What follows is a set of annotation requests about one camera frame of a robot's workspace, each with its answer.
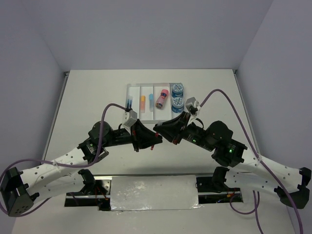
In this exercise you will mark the pink tube of markers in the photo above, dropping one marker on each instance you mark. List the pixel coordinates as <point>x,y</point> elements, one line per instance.
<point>160,102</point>

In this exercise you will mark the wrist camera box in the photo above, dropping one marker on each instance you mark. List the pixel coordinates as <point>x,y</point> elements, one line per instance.
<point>129,119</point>
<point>192,105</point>

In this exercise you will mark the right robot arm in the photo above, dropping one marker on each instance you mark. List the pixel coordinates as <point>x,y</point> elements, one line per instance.
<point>238,164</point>

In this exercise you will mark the orange highlighter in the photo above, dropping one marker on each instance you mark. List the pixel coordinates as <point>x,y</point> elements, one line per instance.
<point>142,107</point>

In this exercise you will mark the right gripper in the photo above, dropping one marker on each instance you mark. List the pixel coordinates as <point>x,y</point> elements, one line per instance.
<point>171,129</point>

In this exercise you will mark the silver foil tape patch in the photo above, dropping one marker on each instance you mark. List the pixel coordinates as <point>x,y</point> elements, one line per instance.
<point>149,193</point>

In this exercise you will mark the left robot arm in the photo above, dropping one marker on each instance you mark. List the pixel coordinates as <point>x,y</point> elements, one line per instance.
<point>20,190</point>

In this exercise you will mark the blue highlighter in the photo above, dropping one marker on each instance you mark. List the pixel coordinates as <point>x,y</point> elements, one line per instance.
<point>151,106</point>

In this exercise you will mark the blue jar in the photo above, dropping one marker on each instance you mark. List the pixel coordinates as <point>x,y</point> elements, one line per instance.
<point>178,105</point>
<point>177,90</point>

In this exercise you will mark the right camera mount white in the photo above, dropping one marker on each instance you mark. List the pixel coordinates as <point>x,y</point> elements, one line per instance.
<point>195,114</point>

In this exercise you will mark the red pen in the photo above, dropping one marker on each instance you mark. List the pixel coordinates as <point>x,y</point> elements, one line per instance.
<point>154,141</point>

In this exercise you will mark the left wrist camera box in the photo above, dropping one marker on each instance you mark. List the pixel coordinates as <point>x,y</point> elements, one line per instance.
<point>129,119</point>

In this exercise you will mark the white divided organizer tray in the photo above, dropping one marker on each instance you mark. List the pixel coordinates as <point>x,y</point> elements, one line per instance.
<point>135,91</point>

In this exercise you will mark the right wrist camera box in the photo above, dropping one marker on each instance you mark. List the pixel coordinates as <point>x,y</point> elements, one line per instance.
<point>192,105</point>

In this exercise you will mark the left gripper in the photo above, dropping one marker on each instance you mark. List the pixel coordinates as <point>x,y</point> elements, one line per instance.
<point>142,137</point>

